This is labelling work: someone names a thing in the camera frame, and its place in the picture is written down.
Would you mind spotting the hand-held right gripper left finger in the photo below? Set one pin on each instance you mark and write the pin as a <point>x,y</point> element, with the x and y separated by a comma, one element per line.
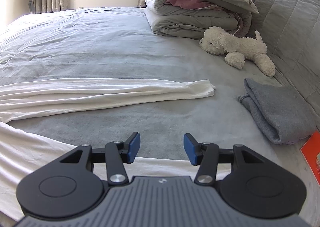
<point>133,148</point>

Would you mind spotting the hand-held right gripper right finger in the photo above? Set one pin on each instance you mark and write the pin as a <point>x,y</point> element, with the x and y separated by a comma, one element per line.
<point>190,150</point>

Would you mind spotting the white pants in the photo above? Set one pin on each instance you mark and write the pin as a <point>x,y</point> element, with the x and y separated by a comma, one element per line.
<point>100,94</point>

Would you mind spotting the folded grey cloth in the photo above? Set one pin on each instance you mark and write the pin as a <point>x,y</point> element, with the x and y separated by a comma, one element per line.
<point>275,112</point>

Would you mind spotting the grey bed sheet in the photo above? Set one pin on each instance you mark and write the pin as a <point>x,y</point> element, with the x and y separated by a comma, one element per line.
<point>100,42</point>

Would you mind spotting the white plush dog toy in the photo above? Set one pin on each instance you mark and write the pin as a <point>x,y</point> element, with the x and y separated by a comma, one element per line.
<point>237,44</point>

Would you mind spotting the orange box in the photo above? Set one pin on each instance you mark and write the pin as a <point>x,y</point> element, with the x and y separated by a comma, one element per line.
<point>310,152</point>

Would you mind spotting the folded grey quilt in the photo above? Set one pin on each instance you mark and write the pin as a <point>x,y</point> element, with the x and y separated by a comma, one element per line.
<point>190,22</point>

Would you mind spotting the grey quilted headboard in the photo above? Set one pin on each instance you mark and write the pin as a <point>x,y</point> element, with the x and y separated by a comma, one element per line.
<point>287,4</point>

